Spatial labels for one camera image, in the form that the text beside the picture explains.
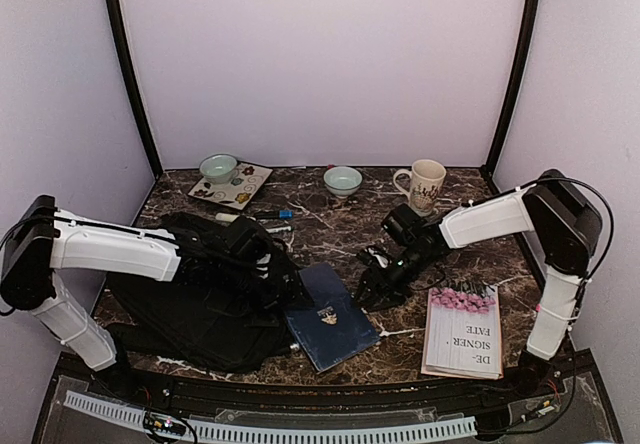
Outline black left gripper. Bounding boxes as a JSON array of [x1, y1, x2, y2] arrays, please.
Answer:
[[216, 259, 315, 328]]

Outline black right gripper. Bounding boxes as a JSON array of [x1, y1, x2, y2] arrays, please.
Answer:
[[352, 247, 437, 312]]

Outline dark blue book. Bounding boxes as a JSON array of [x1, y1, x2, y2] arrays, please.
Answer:
[[285, 263, 380, 373]]

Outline black student backpack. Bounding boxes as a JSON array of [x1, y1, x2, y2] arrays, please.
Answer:
[[107, 212, 300, 373]]

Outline white book with pink flowers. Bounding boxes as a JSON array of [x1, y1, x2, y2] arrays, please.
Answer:
[[421, 283, 503, 380]]

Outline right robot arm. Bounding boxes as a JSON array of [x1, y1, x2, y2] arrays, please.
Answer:
[[355, 169, 614, 398]]

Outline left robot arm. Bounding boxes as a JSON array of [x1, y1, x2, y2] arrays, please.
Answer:
[[1, 195, 312, 400]]

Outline green capped white pen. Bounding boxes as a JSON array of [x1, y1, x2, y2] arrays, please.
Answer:
[[266, 225, 293, 234]]

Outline blue capped black marker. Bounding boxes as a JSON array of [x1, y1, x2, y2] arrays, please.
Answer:
[[253, 210, 293, 220]]

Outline yellow highlighter pen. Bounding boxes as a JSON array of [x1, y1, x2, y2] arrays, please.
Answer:
[[214, 213, 238, 223]]

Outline cream floral mug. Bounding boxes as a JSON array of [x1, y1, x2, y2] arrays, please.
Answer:
[[392, 159, 447, 217]]

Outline pale green bowl centre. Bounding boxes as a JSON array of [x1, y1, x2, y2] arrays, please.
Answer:
[[323, 166, 363, 198]]

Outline floral square plate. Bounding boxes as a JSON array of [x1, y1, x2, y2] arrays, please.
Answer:
[[188, 162, 273, 211]]

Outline pale green bowl on plate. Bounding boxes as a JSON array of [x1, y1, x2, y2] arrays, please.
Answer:
[[199, 154, 238, 185]]

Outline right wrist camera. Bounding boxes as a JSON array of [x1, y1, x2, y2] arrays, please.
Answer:
[[356, 245, 393, 273]]

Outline black right frame post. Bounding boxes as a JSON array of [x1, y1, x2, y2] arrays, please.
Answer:
[[481, 0, 539, 178]]

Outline black frame post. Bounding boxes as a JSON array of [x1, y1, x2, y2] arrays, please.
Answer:
[[481, 0, 539, 178], [105, 0, 164, 179]]

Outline white slotted cable duct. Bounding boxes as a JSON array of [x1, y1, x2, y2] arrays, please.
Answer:
[[63, 391, 477, 443]]

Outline black left frame post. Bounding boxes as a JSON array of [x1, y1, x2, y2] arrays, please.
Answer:
[[105, 0, 164, 179]]

